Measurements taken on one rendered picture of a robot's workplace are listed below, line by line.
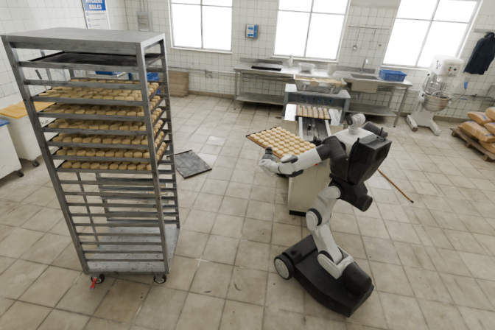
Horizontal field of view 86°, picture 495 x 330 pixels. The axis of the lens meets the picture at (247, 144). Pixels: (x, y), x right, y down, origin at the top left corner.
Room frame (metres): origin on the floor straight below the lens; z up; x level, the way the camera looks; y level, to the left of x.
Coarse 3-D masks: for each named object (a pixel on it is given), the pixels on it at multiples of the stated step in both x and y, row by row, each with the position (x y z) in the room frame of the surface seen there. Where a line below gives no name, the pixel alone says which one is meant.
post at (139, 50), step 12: (144, 60) 1.35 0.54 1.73; (144, 72) 1.33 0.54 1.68; (144, 84) 1.32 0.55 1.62; (144, 96) 1.32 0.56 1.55; (144, 108) 1.32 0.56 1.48; (156, 168) 1.33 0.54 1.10; (156, 180) 1.32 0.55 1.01; (156, 192) 1.32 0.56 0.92; (156, 204) 1.32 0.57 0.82; (168, 264) 1.33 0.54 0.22
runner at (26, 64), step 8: (24, 64) 1.31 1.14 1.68; (32, 64) 1.32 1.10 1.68; (40, 64) 1.32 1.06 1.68; (48, 64) 1.32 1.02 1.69; (56, 64) 1.32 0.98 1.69; (64, 64) 1.33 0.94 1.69; (72, 64) 1.33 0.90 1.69; (80, 64) 1.33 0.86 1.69; (88, 64) 1.34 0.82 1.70; (136, 72) 1.35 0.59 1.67
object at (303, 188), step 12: (312, 132) 2.59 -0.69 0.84; (324, 132) 2.61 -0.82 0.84; (312, 168) 2.17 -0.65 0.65; (324, 168) 2.16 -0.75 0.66; (300, 180) 2.18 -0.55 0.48; (312, 180) 2.17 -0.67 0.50; (324, 180) 2.15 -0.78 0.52; (288, 192) 2.48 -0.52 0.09; (300, 192) 2.18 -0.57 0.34; (312, 192) 2.16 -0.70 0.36; (288, 204) 2.20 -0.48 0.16; (300, 204) 2.18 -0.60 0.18; (312, 204) 2.16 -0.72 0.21
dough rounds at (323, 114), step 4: (296, 108) 3.13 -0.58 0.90; (300, 108) 3.09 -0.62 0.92; (304, 108) 3.10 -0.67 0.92; (308, 108) 3.10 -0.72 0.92; (312, 108) 3.15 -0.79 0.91; (320, 108) 3.14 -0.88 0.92; (324, 108) 3.14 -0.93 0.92; (296, 112) 3.00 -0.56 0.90; (300, 112) 2.96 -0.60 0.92; (304, 112) 2.97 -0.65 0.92; (308, 112) 2.99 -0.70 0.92; (312, 112) 3.04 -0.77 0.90; (316, 112) 2.99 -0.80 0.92; (320, 112) 3.01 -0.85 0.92; (324, 112) 3.01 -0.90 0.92; (328, 112) 3.07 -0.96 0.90; (308, 116) 2.88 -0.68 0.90; (312, 116) 2.88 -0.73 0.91; (316, 116) 2.85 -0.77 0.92; (320, 116) 2.85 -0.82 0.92; (324, 116) 2.91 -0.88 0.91; (328, 116) 2.87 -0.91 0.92
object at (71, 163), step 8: (160, 152) 1.58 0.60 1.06; (72, 160) 1.42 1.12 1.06; (80, 168) 1.36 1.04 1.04; (88, 168) 1.37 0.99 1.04; (96, 168) 1.36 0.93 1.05; (104, 168) 1.36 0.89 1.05; (112, 168) 1.37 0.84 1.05; (120, 168) 1.37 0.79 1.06; (128, 168) 1.38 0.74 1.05; (136, 168) 1.40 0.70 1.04; (144, 168) 1.40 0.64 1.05
